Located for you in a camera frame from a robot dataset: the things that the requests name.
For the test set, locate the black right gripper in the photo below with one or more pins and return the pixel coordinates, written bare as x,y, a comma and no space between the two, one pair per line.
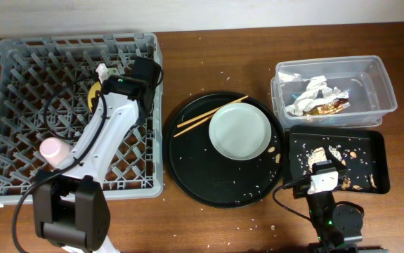
301,190

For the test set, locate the brown gold snack wrapper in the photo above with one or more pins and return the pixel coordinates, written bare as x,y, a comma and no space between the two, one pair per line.
329,108

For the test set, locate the white paper napkin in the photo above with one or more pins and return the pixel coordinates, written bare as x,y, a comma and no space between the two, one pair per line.
317,93

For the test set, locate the yellow plastic bowl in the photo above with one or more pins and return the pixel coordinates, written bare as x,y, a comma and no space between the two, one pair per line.
92,95

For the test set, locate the pink plastic cup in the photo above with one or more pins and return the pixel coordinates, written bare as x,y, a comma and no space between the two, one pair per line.
54,150

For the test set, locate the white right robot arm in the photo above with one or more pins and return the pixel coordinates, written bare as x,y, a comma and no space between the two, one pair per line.
338,225

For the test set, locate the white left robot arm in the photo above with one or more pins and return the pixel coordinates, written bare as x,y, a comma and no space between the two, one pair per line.
70,209

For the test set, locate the black rectangular food-waste tray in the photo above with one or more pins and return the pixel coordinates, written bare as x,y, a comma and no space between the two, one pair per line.
363,150

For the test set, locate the clear plastic waste bin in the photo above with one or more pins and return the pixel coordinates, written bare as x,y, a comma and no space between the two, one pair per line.
364,79

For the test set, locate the grey plastic dishwasher rack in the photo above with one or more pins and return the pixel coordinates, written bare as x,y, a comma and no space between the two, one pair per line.
44,83

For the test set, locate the pile of food scraps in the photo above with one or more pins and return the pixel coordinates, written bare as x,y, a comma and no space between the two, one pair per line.
321,154

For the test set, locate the grey round plate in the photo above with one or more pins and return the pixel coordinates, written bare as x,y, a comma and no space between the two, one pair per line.
240,131

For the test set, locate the round black tray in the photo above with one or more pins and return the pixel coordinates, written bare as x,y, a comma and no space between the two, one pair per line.
204,174

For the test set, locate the lower wooden chopstick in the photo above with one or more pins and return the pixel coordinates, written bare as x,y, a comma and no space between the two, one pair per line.
191,124

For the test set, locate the wooden chopstick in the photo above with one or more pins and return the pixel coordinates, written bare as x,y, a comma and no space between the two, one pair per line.
206,114
191,124

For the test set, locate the upper wooden chopstick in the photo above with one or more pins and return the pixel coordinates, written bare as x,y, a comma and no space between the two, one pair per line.
206,114

